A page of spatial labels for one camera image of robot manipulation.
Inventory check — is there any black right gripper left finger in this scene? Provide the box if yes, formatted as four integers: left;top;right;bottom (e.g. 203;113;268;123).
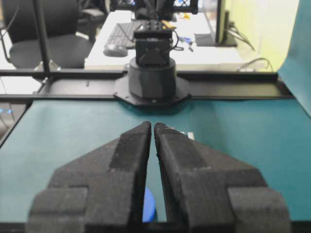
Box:
26;121;151;233

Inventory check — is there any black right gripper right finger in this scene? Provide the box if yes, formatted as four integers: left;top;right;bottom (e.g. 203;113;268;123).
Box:
154;123;291;233

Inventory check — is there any large blue plastic gear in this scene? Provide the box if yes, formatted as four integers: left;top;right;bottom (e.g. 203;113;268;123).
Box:
142;187;156;222

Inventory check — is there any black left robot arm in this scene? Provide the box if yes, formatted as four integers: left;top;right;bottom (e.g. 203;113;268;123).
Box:
114;20;190;107

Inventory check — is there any black computer mouse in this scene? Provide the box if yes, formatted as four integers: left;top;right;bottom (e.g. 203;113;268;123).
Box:
103;44;128;57

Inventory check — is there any white desk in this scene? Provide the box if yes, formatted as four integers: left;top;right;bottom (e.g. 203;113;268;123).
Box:
84;9;250;71

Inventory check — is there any teal backdrop cloth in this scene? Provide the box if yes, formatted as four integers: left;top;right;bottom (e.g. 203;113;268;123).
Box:
278;0;311;115

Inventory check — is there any black computer keyboard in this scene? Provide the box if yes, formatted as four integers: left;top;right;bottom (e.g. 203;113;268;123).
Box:
105;20;142;49

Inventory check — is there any black office chair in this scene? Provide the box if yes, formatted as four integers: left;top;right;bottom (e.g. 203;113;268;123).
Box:
1;0;94;70

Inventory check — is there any computer monitor with stand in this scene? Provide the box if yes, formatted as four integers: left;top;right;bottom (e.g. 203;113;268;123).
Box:
194;0;237;47

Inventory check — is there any black metal frame rail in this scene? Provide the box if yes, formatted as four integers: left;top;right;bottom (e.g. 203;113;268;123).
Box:
0;69;293;104

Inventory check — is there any black vertical frame post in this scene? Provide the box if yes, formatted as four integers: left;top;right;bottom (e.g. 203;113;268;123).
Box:
33;0;61;73

